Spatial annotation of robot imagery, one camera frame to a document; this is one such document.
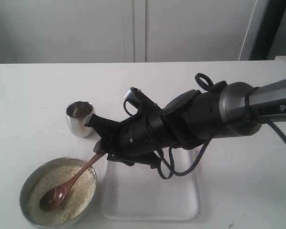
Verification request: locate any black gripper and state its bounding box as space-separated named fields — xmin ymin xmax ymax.
xmin=84 ymin=113 xmax=168 ymax=168

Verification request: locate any brown wooden spoon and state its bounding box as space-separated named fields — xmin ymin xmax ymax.
xmin=39 ymin=152 xmax=106 ymax=211

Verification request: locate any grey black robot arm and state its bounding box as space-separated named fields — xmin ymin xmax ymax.
xmin=85 ymin=73 xmax=286 ymax=169

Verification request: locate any stainless steel cup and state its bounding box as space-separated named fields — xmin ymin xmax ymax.
xmin=66 ymin=101 xmax=95 ymax=138

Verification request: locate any steel bowl of rice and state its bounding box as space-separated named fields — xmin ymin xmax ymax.
xmin=19 ymin=157 xmax=98 ymax=229

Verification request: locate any white rectangular tray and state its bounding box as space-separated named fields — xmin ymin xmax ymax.
xmin=101 ymin=161 xmax=200 ymax=220

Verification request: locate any white cabinet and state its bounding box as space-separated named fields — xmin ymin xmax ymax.
xmin=0 ymin=0 xmax=268 ymax=63

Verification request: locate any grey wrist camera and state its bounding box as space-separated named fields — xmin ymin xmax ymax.
xmin=123 ymin=87 xmax=161 ymax=116

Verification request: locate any dark grey cable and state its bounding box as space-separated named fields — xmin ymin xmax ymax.
xmin=143 ymin=73 xmax=286 ymax=180

